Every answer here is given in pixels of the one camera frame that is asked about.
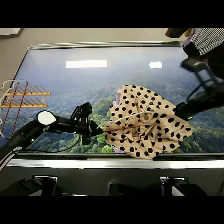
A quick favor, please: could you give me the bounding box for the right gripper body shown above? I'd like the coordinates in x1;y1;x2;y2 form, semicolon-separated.
174;101;195;122

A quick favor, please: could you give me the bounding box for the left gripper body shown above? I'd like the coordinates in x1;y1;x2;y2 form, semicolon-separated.
75;119;105;146

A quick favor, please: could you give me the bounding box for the cream black-spotted garment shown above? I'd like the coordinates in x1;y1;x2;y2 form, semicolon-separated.
104;83;194;160

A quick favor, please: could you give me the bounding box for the brown clothes hanger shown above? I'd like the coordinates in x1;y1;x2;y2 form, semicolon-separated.
0;97;48;109
4;83;52;98

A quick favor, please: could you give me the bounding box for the white clothes hanger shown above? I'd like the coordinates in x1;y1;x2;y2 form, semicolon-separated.
0;79;18;101

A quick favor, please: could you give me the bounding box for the brown garment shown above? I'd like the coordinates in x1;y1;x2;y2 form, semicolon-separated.
164;27;194;39

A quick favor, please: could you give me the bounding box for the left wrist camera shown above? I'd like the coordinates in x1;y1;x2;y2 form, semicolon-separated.
70;101;93;124

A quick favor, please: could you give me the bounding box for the black cable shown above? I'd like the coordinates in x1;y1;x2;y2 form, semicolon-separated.
29;134;83;154
185;78;216;102

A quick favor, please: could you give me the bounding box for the silver frame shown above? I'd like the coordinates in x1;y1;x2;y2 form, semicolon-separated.
0;40;224;197

